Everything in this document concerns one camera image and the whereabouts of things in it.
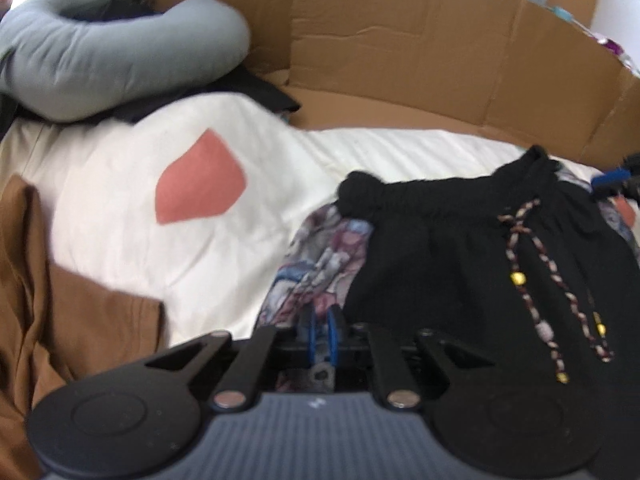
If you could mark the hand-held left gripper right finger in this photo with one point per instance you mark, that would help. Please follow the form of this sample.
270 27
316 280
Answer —
334 335

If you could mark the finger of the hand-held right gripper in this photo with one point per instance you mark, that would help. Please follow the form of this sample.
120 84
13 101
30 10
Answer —
610 177
607 192

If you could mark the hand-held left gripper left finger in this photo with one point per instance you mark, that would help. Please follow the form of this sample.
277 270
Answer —
311 335

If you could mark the floral patterned garment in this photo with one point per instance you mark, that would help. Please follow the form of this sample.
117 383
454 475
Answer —
320 260

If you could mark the white patterned bag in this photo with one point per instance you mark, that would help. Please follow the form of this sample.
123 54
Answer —
630 65

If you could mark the purple shiny package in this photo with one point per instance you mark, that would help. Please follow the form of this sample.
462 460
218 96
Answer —
606 42

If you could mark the small teal item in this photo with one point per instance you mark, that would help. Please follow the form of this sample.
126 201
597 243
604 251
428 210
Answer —
561 12

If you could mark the black cloth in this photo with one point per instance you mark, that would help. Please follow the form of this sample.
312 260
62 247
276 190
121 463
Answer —
260 92

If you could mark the brown cardboard sheet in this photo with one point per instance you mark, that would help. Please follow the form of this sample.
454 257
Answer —
400 35

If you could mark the bear print blanket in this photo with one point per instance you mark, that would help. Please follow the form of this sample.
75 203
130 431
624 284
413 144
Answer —
125 160

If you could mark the brown garment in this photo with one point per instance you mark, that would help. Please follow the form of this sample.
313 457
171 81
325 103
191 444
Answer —
30 285

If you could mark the grey curved pillow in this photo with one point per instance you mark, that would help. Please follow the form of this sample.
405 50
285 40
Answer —
100 70

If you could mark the dark green cloth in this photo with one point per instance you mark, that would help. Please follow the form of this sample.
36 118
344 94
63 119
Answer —
120 2

